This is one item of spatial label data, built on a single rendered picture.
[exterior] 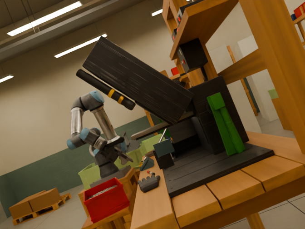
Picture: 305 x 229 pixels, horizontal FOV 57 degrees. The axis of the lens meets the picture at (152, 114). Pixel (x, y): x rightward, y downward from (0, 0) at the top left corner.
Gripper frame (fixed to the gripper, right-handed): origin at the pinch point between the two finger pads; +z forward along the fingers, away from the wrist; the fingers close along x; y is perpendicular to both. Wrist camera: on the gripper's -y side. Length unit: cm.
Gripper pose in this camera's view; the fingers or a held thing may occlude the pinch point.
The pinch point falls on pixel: (132, 160)
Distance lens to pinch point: 174.2
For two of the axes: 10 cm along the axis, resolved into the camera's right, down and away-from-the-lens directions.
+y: -5.4, 8.4, -0.1
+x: 0.1, 0.0, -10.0
